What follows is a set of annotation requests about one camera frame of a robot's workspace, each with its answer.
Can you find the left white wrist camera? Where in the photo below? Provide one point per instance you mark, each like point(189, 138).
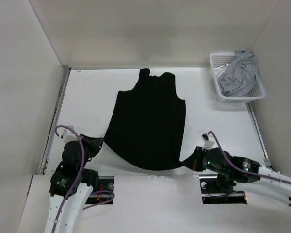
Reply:
point(67, 135)

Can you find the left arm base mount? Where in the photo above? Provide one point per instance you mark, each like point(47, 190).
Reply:
point(101, 193)

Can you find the black tank top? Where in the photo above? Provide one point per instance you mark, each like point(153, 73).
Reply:
point(147, 124)

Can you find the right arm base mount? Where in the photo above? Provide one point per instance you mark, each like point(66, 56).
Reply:
point(212, 194)

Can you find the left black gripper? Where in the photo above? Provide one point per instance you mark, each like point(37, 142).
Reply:
point(93, 141)

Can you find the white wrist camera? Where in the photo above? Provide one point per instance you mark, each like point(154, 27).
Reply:
point(208, 141)
point(67, 135)

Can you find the grey tank top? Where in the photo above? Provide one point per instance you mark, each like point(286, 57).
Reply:
point(240, 75)

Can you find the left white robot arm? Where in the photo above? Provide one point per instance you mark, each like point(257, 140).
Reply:
point(72, 184)

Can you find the white garment in basket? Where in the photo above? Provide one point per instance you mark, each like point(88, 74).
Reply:
point(220, 70)

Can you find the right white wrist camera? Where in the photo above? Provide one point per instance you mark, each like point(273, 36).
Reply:
point(208, 141)

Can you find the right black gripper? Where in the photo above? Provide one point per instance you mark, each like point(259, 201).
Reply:
point(193, 162)

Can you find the white plastic basket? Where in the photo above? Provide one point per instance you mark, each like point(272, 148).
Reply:
point(221, 59)

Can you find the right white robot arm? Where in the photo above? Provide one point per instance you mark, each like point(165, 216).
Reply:
point(238, 174)

